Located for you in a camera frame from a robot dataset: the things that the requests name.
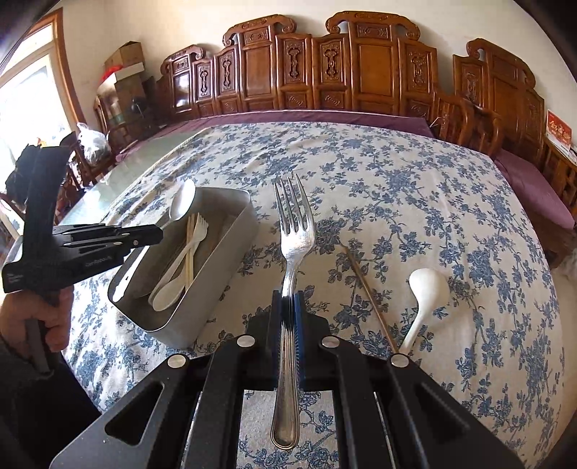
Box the dark mottled wooden chopstick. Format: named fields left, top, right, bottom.
left=344, top=246, right=400, bottom=354

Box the white plastic bag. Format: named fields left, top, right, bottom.
left=76, top=123, right=111, bottom=163

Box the blue floral tablecloth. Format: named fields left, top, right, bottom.
left=63, top=122, right=566, bottom=469

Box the wooden framed window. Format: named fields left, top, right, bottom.
left=0, top=9, right=86, bottom=181

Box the beige plastic spoon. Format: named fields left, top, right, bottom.
left=148, top=234, right=203, bottom=313

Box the silver metal spoon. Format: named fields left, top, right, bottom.
left=112, top=179, right=197, bottom=304

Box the person's left hand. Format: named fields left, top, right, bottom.
left=0, top=286, right=75, bottom=355

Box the silver metal fork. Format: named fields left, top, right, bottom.
left=269, top=174, right=316, bottom=449

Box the carved wooden armchair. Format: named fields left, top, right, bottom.
left=435, top=90, right=503, bottom=156

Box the grey metal box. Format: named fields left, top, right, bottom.
left=107, top=187, right=260, bottom=350

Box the white soup spoon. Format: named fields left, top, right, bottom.
left=399, top=268, right=449, bottom=355

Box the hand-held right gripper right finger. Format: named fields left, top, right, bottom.
left=293, top=291, right=524, bottom=469

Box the red sign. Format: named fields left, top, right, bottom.
left=546, top=110, right=573, bottom=152

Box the wooden chair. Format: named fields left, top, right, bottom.
left=58, top=133, right=106, bottom=188

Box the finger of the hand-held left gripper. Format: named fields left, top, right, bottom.
left=53, top=224, right=164, bottom=259

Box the person's left forearm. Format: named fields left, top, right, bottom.
left=0, top=334, right=102, bottom=469

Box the brown wooden chopstick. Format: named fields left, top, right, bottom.
left=189, top=214, right=197, bottom=289

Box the purple seat cushion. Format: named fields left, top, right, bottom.
left=493, top=149, right=575, bottom=228
left=117, top=110, right=436, bottom=138

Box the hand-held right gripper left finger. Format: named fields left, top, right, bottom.
left=49, top=291, right=285, bottom=469

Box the cardboard box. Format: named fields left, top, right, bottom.
left=105, top=41, right=145, bottom=68
left=114, top=74, right=147, bottom=102

